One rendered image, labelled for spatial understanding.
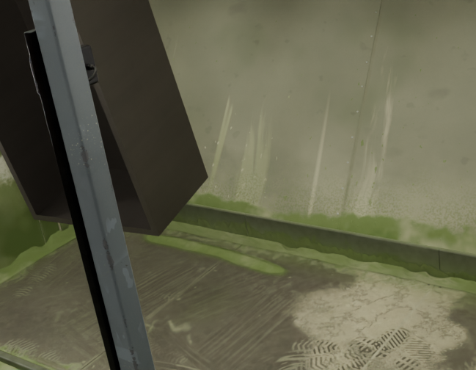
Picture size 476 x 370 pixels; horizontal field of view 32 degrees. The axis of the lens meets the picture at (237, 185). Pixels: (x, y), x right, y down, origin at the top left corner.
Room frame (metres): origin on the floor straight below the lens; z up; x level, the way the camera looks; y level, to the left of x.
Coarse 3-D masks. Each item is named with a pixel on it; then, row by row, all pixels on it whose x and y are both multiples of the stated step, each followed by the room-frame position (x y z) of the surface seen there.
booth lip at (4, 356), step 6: (0, 354) 2.64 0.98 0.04; (6, 354) 2.63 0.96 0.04; (0, 360) 2.63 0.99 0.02; (6, 360) 2.60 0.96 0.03; (12, 360) 2.58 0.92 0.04; (18, 360) 2.57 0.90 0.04; (24, 360) 2.57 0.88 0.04; (18, 366) 2.56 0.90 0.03; (24, 366) 2.54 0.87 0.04; (30, 366) 2.52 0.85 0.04; (36, 366) 2.51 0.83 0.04
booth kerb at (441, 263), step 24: (192, 216) 3.43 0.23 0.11; (216, 216) 3.34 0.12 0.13; (240, 216) 3.25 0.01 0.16; (288, 240) 3.09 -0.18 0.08; (312, 240) 3.01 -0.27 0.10; (336, 240) 2.94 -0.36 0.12; (360, 240) 2.87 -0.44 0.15; (384, 240) 2.80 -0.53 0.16; (408, 264) 2.74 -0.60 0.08; (432, 264) 2.67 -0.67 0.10; (456, 264) 2.61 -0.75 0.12
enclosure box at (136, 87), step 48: (0, 0) 2.98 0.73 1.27; (96, 0) 2.50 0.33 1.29; (144, 0) 2.69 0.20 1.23; (0, 48) 2.93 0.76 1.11; (96, 48) 2.46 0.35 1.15; (144, 48) 2.65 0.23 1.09; (0, 96) 2.88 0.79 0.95; (96, 96) 2.99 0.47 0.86; (144, 96) 2.61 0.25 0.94; (0, 144) 2.81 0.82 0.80; (48, 144) 3.02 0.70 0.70; (144, 144) 2.57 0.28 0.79; (192, 144) 2.78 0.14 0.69; (48, 192) 2.97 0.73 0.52; (144, 192) 2.52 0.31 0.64; (192, 192) 2.73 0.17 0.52
